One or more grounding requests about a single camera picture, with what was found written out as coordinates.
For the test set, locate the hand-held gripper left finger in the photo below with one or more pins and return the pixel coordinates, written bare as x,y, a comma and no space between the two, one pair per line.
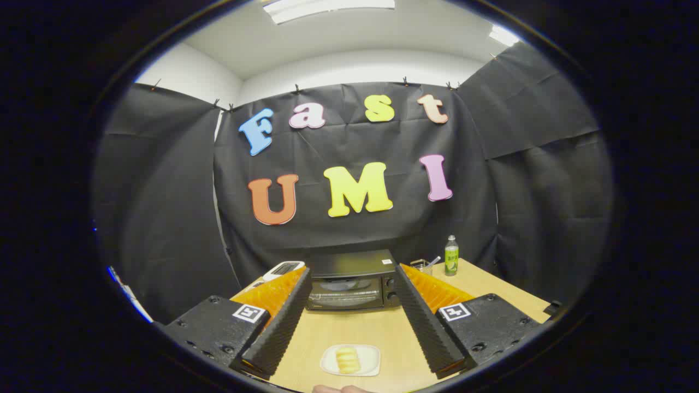
278,327

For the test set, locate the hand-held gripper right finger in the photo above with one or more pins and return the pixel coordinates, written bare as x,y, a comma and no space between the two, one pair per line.
428,327

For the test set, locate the golden layered bread roll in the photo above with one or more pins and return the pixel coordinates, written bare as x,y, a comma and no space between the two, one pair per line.
347,360

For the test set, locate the black toaster oven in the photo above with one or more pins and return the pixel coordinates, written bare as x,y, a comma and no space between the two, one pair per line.
349,265

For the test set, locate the white pop-up toaster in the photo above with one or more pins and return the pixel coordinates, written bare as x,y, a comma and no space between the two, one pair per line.
284,268

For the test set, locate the white plate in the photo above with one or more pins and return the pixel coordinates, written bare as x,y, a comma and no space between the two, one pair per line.
370,357

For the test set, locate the striped straw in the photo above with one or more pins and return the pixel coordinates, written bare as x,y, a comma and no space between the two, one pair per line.
434,261

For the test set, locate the green label drink bottle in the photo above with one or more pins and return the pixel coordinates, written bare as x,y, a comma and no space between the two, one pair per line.
451,259

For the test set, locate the small ceiling light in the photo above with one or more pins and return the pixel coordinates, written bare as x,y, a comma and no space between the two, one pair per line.
502,35

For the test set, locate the long ceiling light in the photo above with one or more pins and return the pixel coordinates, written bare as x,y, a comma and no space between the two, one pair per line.
327,8

